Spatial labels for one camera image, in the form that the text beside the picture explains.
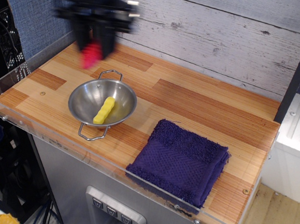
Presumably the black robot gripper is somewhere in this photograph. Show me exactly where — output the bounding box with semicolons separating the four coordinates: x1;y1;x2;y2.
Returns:
54;0;139;59

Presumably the red handled metal spoon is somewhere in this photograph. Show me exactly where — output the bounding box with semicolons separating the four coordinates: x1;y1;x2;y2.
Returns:
81;38;103;69

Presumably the purple folded rag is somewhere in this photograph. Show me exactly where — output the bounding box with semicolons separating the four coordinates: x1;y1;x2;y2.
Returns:
126;119;230;208

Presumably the yellow ridged plastic piece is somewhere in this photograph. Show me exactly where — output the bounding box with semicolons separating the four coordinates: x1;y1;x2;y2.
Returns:
93;97;115;125

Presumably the black plastic crate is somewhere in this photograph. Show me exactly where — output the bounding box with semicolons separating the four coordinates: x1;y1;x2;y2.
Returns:
0;0;31;81

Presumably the clear acrylic table guard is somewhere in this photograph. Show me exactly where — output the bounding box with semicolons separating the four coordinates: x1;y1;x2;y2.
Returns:
0;44;279;224

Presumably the silver toy fridge dispenser panel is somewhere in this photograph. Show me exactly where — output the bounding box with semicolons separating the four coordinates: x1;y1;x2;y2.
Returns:
85;186;147;224

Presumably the steel bowl with wire handles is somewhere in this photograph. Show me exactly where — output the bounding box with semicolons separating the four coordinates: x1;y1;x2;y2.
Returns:
68;69;137;141

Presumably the dark right support post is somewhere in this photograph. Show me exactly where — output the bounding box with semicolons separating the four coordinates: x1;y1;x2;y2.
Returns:
273;0;300;124

